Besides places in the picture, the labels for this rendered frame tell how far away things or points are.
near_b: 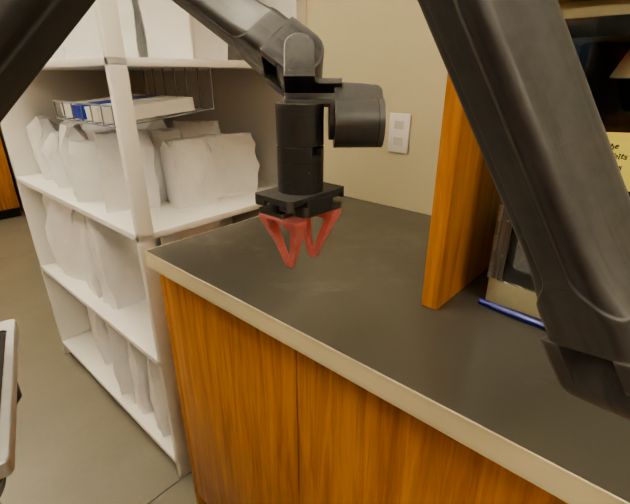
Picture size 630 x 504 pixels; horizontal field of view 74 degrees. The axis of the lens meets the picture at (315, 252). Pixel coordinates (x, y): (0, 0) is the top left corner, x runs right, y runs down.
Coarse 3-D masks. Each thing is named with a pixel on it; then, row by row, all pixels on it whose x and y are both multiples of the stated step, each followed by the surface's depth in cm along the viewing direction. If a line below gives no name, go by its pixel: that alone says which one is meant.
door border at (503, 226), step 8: (504, 208) 68; (504, 216) 68; (496, 224) 69; (504, 224) 69; (496, 232) 70; (504, 232) 69; (504, 240) 70; (496, 248) 71; (504, 248) 70; (496, 256) 71; (504, 256) 70; (496, 264) 72; (504, 264) 71; (496, 272) 72
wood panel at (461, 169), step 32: (448, 96) 61; (448, 128) 62; (448, 160) 64; (480, 160) 71; (448, 192) 65; (480, 192) 74; (448, 224) 67; (480, 224) 79; (448, 256) 71; (480, 256) 84; (448, 288) 75
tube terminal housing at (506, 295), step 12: (588, 0) 54; (600, 0) 54; (612, 0) 53; (624, 0) 52; (564, 12) 56; (576, 12) 56; (588, 12) 55; (600, 12) 54; (612, 12) 53; (624, 12) 52; (492, 288) 75; (504, 288) 73; (516, 288) 72; (492, 300) 75; (504, 300) 74; (516, 300) 72; (528, 300) 71; (528, 312) 72
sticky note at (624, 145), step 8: (608, 136) 56; (616, 136) 56; (624, 136) 55; (616, 144) 56; (624, 144) 55; (616, 152) 56; (624, 152) 55; (616, 160) 56; (624, 160) 56; (624, 168) 56; (624, 176) 56
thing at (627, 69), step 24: (576, 24) 55; (600, 24) 53; (624, 24) 52; (576, 48) 56; (600, 48) 54; (624, 48) 52; (600, 72) 55; (624, 72) 53; (600, 96) 55; (624, 96) 54; (624, 120) 55; (528, 288) 69
